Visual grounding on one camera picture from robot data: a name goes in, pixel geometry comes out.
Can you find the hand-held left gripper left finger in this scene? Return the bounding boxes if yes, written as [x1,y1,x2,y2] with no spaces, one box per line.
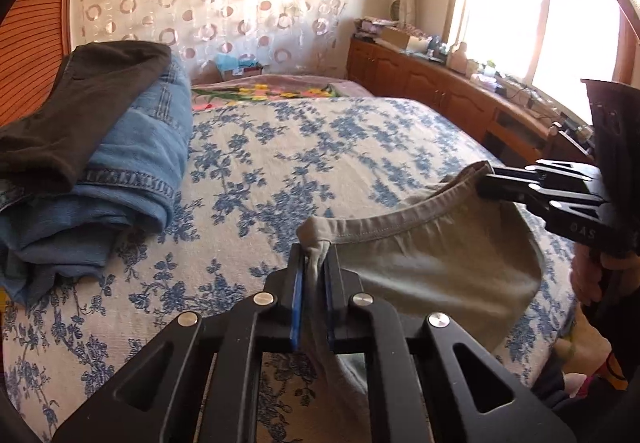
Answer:
[52,243,307,443]

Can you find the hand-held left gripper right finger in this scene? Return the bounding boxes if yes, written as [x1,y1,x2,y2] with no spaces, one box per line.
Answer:
[322,248,581,443]

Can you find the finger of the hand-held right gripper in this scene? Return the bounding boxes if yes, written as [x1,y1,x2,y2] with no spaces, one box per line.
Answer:
[530,197,609,245]
[475,162,604,210]

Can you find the grey-green t-shirt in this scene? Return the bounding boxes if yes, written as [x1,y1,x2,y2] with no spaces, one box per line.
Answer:
[296,160,546,443]

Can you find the folded dark brown pants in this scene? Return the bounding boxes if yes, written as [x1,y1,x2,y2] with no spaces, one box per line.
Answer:
[0,40,173,194]

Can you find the person's right hand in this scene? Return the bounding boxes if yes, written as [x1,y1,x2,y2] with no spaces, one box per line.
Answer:
[570,249,602,310]

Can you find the blue floral bed cover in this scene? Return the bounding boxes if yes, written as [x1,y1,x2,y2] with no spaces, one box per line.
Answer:
[0,96,579,443]

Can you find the white plastic bottle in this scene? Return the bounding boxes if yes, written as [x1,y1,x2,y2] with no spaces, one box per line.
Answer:
[446,42,472,72]

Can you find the wooden cabinet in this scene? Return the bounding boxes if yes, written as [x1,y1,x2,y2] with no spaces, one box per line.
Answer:
[346,36,596,174]

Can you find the flat cardboard box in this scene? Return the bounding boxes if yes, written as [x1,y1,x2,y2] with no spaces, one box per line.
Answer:
[375,26,427,52]

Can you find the pink flowered blanket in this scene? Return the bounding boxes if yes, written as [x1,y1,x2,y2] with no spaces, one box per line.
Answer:
[190,76,374,112]

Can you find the folded blue jeans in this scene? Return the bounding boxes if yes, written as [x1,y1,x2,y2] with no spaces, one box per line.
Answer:
[0,56,194,309]

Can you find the open cardboard box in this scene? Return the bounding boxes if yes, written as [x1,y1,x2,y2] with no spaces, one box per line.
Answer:
[202,54,264,83]

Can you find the slatted wooden wardrobe door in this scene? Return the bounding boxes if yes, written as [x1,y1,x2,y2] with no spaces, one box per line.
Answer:
[0,0,81,129]

